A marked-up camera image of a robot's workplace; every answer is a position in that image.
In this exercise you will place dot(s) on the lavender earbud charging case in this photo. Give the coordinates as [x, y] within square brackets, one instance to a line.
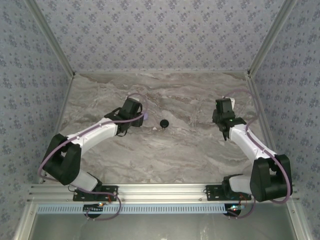
[146, 116]

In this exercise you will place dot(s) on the aluminium table side rail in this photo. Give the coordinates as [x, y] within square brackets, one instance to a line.
[57, 130]
[257, 100]

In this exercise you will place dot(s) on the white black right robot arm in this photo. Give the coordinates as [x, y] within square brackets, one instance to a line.
[247, 145]

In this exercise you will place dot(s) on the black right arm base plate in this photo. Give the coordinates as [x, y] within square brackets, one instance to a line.
[212, 192]

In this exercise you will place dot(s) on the controller board with led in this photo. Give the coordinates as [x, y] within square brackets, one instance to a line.
[93, 208]
[235, 208]

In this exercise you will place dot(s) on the aluminium mounting rail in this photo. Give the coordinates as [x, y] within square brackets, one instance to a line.
[162, 192]

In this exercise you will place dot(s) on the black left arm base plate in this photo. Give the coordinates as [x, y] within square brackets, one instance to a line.
[111, 189]

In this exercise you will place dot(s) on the small black round case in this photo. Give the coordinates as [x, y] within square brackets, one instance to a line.
[164, 123]

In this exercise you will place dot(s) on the grey metal sheet panel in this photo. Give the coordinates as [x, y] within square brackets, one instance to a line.
[162, 227]

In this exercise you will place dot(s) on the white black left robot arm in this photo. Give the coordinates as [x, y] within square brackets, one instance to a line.
[95, 132]

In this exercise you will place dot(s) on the aluminium frame post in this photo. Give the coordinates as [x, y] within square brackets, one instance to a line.
[272, 37]

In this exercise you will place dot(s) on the right controller board with LED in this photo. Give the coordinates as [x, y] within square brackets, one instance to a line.
[235, 208]

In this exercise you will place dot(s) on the left controller board with LED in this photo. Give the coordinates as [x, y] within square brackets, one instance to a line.
[93, 208]

